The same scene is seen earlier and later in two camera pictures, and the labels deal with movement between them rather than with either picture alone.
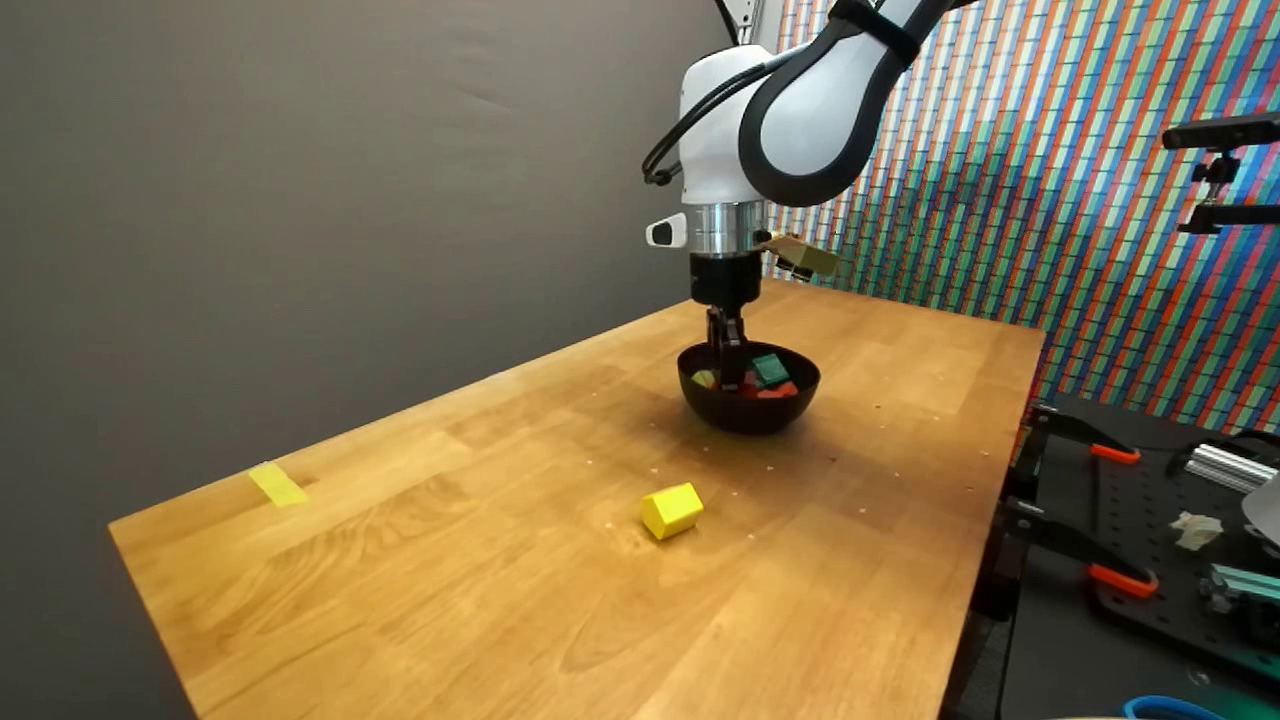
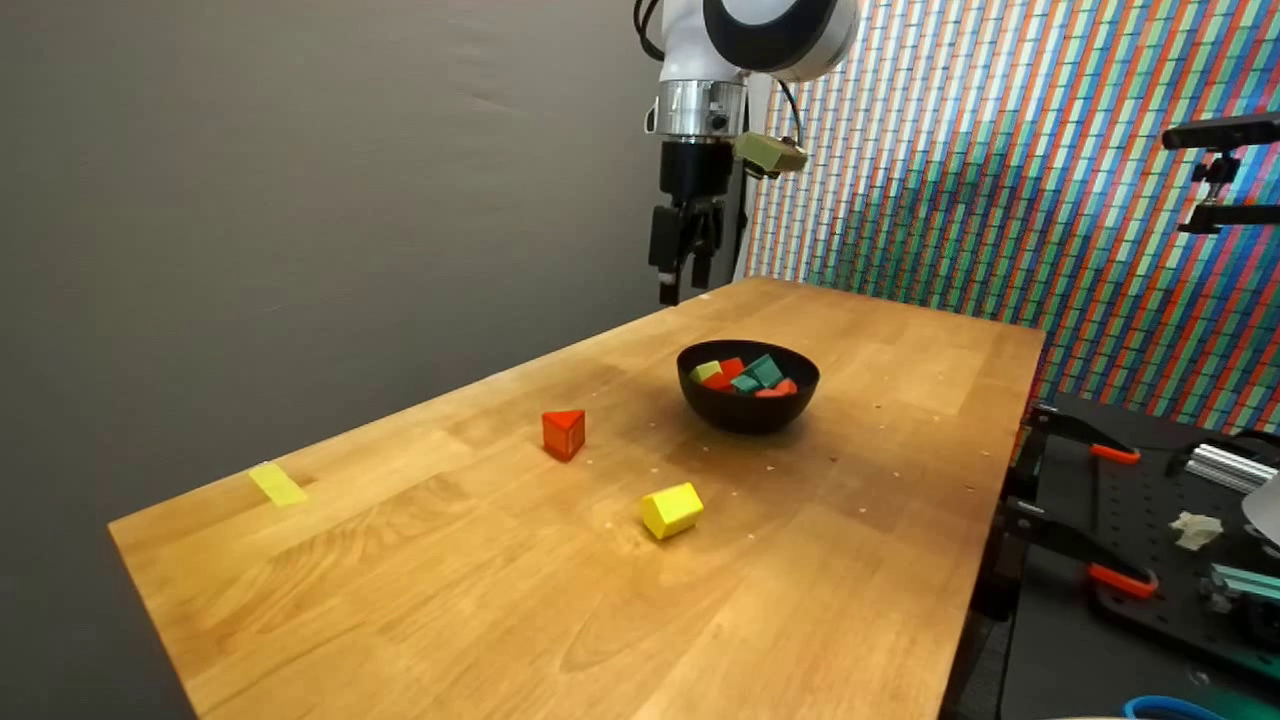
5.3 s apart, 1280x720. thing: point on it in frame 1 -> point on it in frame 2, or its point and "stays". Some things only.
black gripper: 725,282 -> 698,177
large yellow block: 670,510 stays
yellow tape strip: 278,487 stays
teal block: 769,364 stays
